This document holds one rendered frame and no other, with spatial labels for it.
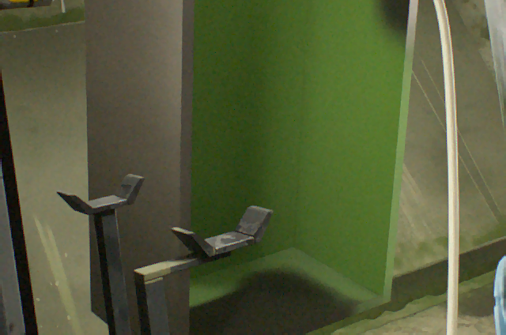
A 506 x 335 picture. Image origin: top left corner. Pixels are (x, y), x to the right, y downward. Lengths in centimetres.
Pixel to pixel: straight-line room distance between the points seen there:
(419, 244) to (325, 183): 116
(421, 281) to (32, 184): 137
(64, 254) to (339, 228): 89
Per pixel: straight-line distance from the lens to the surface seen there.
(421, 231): 373
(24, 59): 335
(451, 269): 175
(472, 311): 360
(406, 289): 363
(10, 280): 137
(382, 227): 247
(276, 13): 248
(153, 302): 79
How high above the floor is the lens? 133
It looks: 12 degrees down
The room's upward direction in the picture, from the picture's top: 5 degrees counter-clockwise
